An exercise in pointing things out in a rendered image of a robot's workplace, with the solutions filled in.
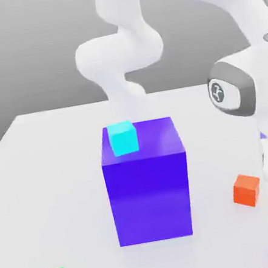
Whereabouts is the large purple box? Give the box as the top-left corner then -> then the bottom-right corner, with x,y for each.
95,114 -> 200,249

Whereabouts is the small orange cube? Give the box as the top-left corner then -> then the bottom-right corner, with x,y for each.
229,171 -> 265,211

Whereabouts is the small cyan cube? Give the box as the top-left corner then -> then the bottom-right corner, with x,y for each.
106,119 -> 141,159

